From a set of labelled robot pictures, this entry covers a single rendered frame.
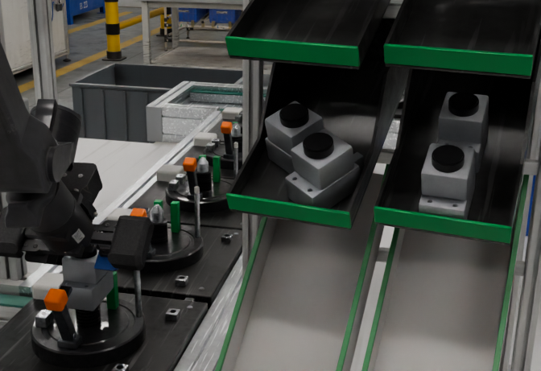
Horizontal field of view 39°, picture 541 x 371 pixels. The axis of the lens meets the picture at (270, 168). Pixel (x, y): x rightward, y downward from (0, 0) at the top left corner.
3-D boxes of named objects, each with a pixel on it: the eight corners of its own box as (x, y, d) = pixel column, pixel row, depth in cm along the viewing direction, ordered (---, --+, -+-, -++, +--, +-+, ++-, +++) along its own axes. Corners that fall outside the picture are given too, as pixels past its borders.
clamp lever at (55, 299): (74, 344, 90) (59, 302, 85) (58, 343, 90) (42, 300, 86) (85, 321, 93) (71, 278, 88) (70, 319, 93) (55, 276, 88)
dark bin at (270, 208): (351, 231, 75) (344, 176, 70) (229, 211, 80) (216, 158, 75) (414, 66, 94) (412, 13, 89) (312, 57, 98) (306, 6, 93)
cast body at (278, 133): (336, 165, 82) (330, 113, 77) (305, 186, 80) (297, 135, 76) (287, 131, 87) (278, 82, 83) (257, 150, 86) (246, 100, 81)
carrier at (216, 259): (211, 310, 108) (210, 227, 104) (52, 291, 112) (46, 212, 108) (250, 241, 130) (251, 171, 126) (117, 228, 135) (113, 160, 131)
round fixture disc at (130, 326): (120, 375, 89) (119, 360, 88) (10, 360, 92) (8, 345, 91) (161, 315, 102) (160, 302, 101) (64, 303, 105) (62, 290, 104)
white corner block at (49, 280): (63, 315, 106) (60, 288, 105) (32, 311, 107) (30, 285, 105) (77, 298, 110) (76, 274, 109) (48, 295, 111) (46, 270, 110)
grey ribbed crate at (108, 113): (228, 154, 285) (228, 92, 277) (72, 142, 296) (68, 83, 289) (253, 124, 324) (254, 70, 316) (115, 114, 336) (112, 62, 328)
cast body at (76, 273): (93, 312, 92) (90, 258, 90) (59, 307, 93) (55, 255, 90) (120, 280, 100) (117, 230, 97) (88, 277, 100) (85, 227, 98)
